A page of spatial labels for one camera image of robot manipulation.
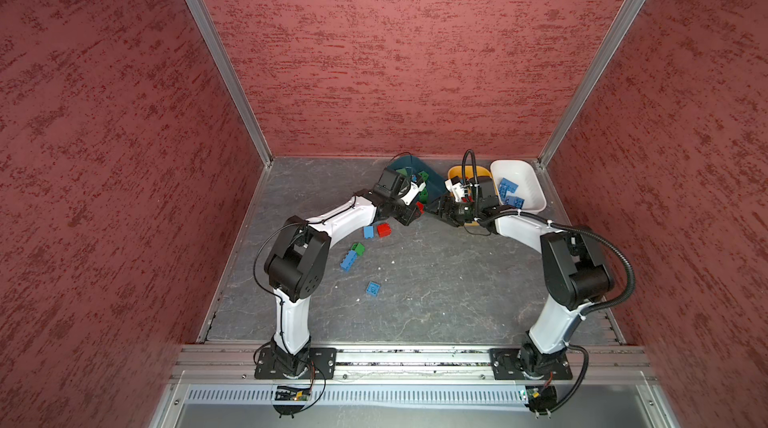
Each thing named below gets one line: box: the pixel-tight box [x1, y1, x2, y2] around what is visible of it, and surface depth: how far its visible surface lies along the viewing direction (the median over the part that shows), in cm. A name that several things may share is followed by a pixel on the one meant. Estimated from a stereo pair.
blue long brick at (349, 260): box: [340, 250, 357, 272], surface depth 92 cm
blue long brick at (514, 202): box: [505, 196, 525, 209], surface depth 109 cm
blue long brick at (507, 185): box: [499, 177, 519, 198], surface depth 112 cm
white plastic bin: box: [490, 160, 547, 214], surface depth 115 cm
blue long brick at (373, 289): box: [365, 281, 381, 297], surface depth 87 cm
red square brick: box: [377, 223, 393, 238], surface depth 101 cm
